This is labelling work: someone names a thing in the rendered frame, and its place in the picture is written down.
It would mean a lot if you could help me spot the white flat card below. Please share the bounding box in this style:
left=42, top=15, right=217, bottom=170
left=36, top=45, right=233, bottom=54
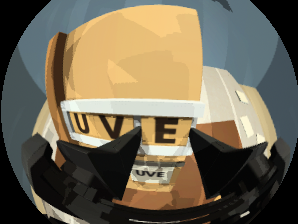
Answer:
left=239, top=116, right=254, bottom=139
left=257, top=133, right=265, bottom=144

